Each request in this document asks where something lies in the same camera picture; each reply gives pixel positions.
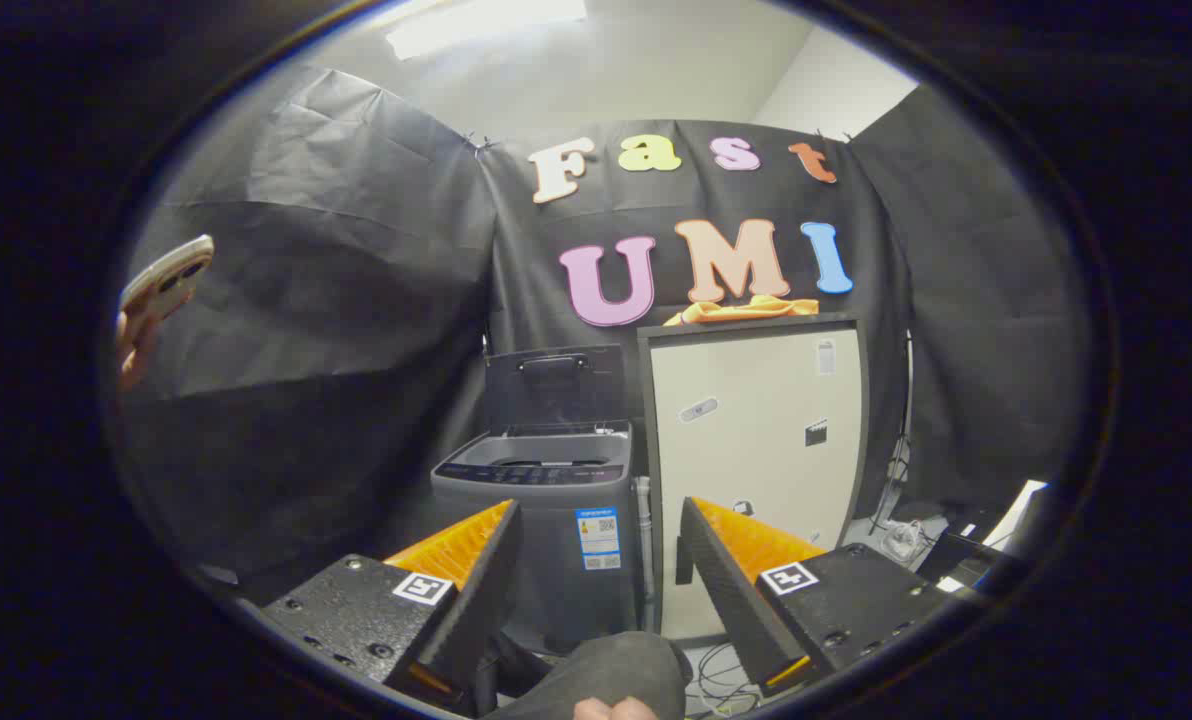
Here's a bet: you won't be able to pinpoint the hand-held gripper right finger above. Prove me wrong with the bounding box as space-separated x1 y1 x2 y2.
676 496 957 701

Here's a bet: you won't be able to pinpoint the grey washing machine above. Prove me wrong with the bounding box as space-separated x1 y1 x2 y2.
431 420 647 656

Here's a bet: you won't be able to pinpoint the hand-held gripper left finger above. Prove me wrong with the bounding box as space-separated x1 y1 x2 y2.
259 498 525 716

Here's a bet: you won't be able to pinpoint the yellow polo shirt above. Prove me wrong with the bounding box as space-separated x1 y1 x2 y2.
663 295 819 327

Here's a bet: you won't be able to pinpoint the person's leg in dark trousers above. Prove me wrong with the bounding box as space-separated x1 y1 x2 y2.
481 630 697 720

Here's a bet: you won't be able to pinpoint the white smartphone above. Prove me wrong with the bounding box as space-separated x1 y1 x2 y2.
119 234 215 323

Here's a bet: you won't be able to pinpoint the grey drain hose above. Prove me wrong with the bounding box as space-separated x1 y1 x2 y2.
638 476 658 633

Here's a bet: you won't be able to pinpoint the black box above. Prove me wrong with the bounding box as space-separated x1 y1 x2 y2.
921 528 999 589

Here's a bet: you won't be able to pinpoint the black backdrop cloth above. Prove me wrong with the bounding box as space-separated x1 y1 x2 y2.
116 65 1092 601

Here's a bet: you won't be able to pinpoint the white cabinet with black frame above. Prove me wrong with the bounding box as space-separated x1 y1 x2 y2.
638 312 872 641

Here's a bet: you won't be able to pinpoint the thin floor cables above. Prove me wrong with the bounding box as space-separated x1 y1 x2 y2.
694 642 762 717

